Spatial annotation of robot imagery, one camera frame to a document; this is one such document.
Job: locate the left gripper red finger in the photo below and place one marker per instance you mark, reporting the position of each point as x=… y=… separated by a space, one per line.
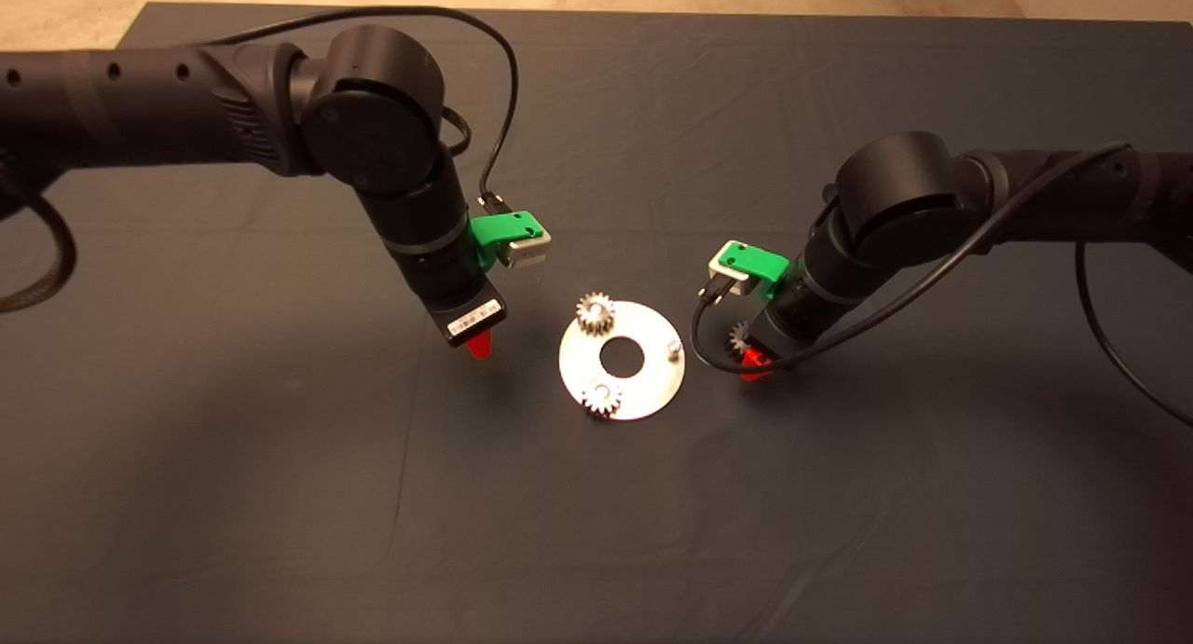
x=479 y=346

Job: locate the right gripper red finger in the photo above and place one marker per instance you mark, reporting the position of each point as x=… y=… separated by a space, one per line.
x=755 y=363

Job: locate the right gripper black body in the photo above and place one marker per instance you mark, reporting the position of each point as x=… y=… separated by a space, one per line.
x=783 y=336

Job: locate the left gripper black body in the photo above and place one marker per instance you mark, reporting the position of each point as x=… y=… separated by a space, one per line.
x=461 y=304

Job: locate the dark steel planetary gear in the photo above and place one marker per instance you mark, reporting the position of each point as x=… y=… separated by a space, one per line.
x=738 y=335

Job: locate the silver steel planetary gear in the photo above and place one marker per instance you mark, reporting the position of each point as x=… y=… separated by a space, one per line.
x=596 y=316
x=593 y=404

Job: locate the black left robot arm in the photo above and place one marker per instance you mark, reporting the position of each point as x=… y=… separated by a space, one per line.
x=186 y=103

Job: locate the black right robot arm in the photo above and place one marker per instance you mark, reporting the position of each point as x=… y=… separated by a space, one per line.
x=932 y=197

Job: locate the round metal carrier plate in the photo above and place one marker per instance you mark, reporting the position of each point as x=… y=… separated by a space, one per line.
x=652 y=383

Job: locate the dark grey table cloth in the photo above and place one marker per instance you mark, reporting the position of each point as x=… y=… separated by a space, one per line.
x=652 y=532

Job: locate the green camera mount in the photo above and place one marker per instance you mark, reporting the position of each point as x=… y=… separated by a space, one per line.
x=760 y=264
x=499 y=229

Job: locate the small silver camera box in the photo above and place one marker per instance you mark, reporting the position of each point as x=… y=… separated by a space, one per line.
x=722 y=269
x=531 y=251

